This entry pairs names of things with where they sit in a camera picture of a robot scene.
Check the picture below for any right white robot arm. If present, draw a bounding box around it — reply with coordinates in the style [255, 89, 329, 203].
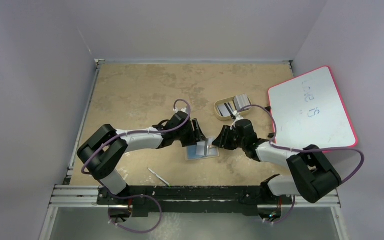
[212, 119, 343, 204]

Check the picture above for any silver pen on table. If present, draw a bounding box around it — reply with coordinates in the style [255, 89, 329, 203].
[148, 168, 172, 187]

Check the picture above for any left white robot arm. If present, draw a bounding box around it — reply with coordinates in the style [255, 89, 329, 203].
[76, 111, 206, 205]

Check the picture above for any aluminium frame rail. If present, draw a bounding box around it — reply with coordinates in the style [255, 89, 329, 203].
[50, 183, 340, 208]

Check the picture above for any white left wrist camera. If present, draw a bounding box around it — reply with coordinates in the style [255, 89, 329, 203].
[173, 106, 191, 114]

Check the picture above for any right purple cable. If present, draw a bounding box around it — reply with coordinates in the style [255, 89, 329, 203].
[230, 104, 366, 226]

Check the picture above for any pink framed whiteboard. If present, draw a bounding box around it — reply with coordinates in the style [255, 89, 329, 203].
[268, 65, 358, 149]

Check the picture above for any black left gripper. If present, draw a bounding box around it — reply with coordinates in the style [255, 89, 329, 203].
[174, 119, 206, 148]

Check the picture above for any beige oval card tray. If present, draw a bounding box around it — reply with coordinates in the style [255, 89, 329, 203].
[213, 93, 253, 121]

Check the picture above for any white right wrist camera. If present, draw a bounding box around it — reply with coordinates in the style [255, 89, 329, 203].
[232, 111, 244, 126]

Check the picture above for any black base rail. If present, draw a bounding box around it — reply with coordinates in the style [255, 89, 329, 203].
[97, 185, 292, 218]

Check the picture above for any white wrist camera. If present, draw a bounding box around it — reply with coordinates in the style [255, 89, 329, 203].
[232, 111, 244, 126]
[173, 106, 191, 114]

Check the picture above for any stack of white cards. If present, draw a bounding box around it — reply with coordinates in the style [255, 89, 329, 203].
[216, 94, 251, 117]

